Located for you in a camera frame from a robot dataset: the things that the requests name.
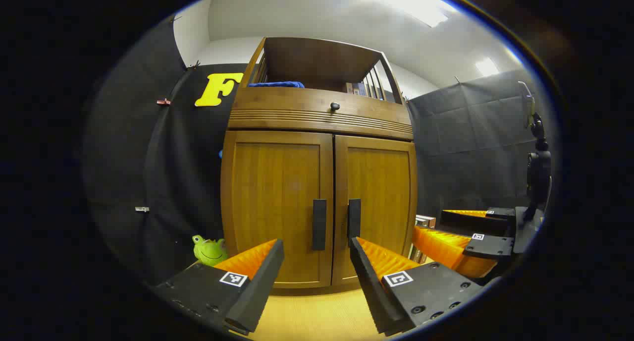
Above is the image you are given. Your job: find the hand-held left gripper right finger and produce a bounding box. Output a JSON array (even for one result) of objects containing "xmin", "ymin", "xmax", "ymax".
[{"xmin": 349, "ymin": 237, "xmax": 488, "ymax": 338}]

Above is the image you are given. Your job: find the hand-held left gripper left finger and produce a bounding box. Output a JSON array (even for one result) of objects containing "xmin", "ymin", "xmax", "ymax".
[{"xmin": 149, "ymin": 238, "xmax": 285, "ymax": 337}]

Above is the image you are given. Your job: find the wooden cabinet door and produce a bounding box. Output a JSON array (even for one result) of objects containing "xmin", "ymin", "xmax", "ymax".
[
  {"xmin": 220, "ymin": 130, "xmax": 335, "ymax": 288},
  {"xmin": 332, "ymin": 134, "xmax": 419, "ymax": 286}
]

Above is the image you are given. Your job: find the wooden double-door shoe cabinet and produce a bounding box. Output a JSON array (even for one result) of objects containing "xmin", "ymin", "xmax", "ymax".
[{"xmin": 220, "ymin": 36, "xmax": 419, "ymax": 289}]

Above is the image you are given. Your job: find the wooden cabinet drawer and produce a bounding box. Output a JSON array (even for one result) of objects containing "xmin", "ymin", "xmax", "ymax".
[{"xmin": 228, "ymin": 87, "xmax": 414, "ymax": 141}]

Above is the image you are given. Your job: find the small printed box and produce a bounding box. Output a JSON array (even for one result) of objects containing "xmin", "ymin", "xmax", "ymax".
[{"xmin": 409, "ymin": 215, "xmax": 436, "ymax": 265}]

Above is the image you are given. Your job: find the green frog plush toy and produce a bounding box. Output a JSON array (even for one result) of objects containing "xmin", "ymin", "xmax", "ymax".
[{"xmin": 192, "ymin": 234, "xmax": 229, "ymax": 267}]

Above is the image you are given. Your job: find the black backdrop cloth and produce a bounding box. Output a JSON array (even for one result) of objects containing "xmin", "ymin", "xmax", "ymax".
[
  {"xmin": 406, "ymin": 68, "xmax": 550, "ymax": 218},
  {"xmin": 82, "ymin": 16, "xmax": 248, "ymax": 287}
]

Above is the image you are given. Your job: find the small ceiling light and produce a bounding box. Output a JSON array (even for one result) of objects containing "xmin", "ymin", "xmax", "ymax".
[{"xmin": 475, "ymin": 57, "xmax": 501, "ymax": 77}]

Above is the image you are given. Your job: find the row of small books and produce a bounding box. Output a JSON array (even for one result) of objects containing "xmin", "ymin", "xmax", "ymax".
[{"xmin": 345, "ymin": 82, "xmax": 378, "ymax": 99}]

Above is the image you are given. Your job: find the blue cloth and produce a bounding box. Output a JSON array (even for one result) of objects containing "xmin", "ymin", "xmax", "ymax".
[{"xmin": 248, "ymin": 81, "xmax": 305, "ymax": 89}]

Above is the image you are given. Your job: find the large ceiling light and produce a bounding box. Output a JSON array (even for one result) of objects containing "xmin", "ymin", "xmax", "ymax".
[{"xmin": 344, "ymin": 0, "xmax": 459, "ymax": 28}]

